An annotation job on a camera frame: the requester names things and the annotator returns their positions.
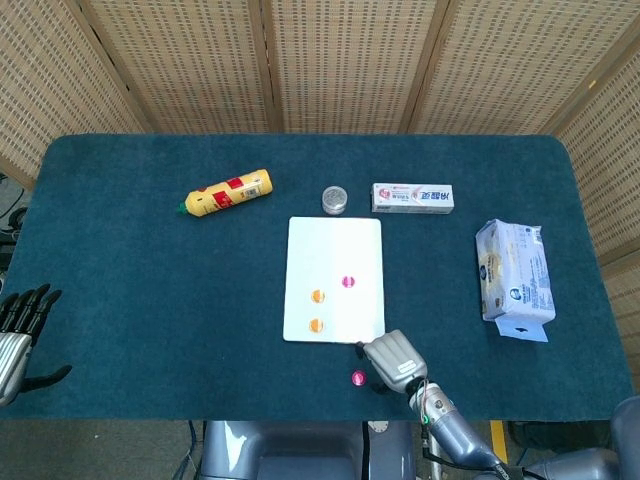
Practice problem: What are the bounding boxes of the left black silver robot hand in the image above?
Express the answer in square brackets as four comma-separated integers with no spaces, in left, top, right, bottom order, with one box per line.
[0,283,74,407]

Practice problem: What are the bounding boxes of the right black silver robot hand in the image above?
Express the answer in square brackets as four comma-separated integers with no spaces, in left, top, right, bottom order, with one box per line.
[354,329,429,396]

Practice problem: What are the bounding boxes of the white toothpaste box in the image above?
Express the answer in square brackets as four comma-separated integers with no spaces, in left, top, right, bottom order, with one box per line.
[370,182,456,215]

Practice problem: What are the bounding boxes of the metal table leg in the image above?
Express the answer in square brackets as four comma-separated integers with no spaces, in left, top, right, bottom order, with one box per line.
[425,439,442,480]

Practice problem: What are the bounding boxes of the grey blue robot torso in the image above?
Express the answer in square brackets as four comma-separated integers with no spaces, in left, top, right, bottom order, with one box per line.
[199,419,416,480]

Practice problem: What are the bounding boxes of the white magnetic board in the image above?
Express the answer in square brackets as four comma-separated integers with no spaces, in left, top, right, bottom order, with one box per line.
[282,215,387,346]

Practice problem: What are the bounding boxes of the dark teal table cloth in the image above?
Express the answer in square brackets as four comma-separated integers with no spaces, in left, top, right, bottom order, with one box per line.
[0,133,636,422]

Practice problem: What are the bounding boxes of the pale blue tissue pack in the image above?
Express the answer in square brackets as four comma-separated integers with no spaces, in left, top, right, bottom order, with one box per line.
[474,218,558,343]

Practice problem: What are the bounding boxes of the small round clear jar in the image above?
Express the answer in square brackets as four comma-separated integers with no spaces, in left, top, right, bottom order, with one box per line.
[321,185,349,216]

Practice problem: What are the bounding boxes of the yellow bottle with green cap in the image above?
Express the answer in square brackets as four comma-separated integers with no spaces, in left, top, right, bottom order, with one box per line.
[177,168,274,220]

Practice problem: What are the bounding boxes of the woven bamboo folding screen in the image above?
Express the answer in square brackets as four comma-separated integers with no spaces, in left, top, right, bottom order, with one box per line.
[0,0,640,396]

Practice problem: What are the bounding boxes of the black cable bundle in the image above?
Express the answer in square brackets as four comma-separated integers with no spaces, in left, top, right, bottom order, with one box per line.
[0,172,30,261]

